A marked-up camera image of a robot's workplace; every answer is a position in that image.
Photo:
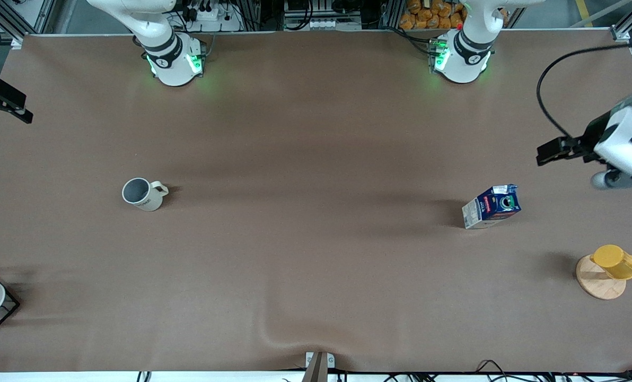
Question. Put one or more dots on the metal table edge bracket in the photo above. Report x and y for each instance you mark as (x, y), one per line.
(318, 369)

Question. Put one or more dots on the round wooden mug stand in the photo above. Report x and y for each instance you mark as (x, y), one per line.
(597, 284)

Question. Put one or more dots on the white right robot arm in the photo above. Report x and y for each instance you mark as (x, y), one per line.
(170, 63)

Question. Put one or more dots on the brown table cover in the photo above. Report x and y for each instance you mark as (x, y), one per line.
(295, 239)

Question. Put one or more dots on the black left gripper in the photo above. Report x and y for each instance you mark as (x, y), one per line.
(595, 135)

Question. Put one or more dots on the blue white milk carton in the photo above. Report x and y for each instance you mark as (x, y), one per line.
(493, 209)

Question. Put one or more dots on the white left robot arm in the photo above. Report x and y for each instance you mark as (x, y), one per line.
(464, 61)

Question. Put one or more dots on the orange bread rolls heap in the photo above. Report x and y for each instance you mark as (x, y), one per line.
(427, 18)

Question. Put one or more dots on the yellow plastic cup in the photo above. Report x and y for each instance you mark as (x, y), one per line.
(615, 262)

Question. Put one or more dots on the white power strip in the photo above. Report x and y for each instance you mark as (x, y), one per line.
(215, 18)

